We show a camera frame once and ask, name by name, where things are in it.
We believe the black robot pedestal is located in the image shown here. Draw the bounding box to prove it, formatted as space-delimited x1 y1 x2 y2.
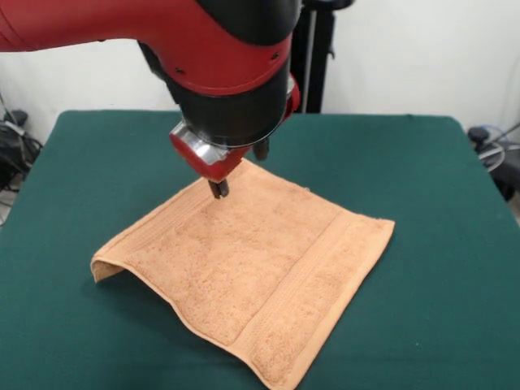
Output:
290 0 339 114

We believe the tan terry towel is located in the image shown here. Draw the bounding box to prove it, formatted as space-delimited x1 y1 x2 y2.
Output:
89 158 397 390

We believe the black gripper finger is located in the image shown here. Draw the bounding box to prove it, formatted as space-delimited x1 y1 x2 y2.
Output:
207 177 230 201
253 137 272 163

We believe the dark green table cloth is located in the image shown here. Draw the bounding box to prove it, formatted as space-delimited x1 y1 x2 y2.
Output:
0 109 520 390

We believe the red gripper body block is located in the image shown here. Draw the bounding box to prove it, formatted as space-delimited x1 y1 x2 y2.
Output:
169 74 302 183

